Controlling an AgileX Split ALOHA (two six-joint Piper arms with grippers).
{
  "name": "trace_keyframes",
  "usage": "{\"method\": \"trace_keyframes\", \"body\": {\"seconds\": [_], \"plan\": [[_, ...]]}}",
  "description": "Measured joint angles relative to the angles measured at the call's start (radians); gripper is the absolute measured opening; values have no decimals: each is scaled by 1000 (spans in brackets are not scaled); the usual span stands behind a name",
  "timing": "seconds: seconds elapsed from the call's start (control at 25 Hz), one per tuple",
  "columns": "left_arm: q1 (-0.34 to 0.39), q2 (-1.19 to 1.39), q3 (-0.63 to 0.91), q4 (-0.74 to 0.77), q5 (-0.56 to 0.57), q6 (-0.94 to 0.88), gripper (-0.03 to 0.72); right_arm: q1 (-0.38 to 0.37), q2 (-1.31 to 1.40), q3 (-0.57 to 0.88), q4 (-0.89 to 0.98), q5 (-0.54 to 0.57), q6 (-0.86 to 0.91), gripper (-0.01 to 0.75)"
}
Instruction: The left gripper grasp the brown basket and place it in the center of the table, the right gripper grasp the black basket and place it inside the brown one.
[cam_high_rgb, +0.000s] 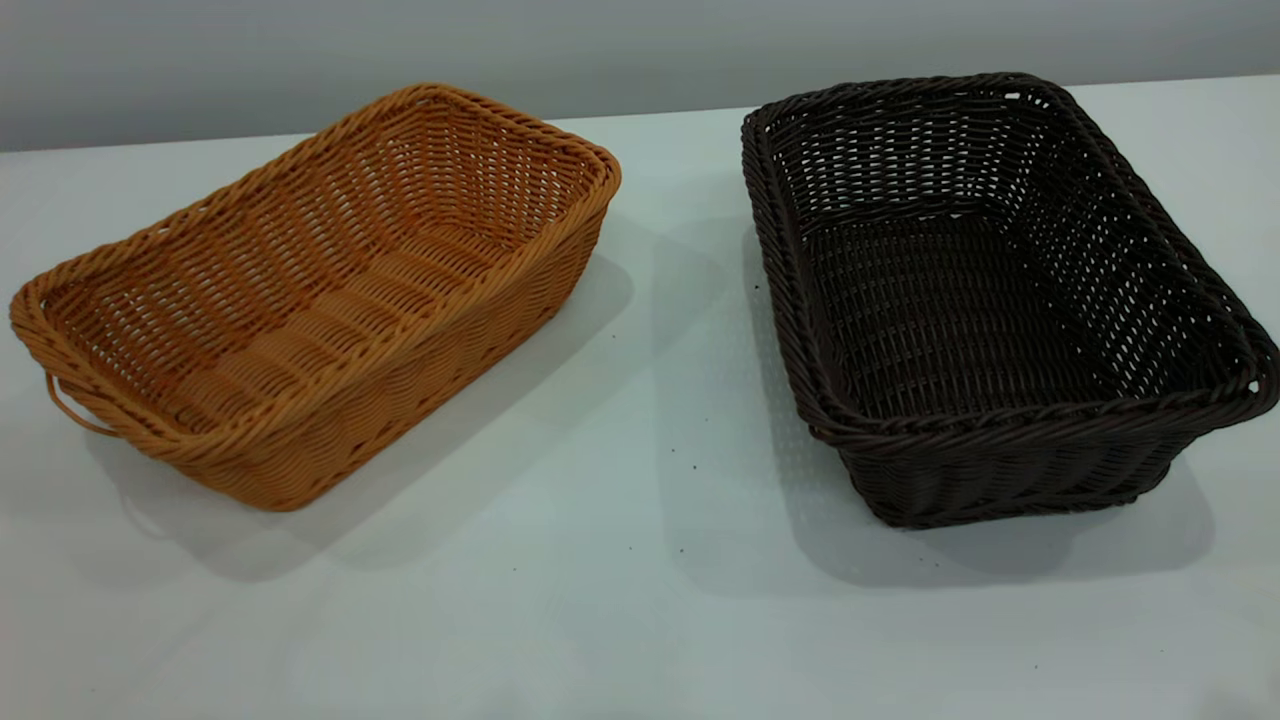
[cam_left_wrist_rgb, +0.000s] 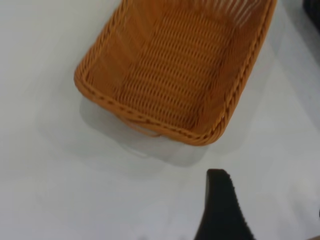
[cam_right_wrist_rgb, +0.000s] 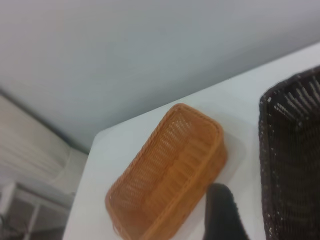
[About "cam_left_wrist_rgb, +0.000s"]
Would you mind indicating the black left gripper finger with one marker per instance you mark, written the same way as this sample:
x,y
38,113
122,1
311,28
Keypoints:
x,y
222,212

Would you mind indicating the light brown wicker basket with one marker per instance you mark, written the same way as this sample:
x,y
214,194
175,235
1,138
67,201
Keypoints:
x,y
175,70

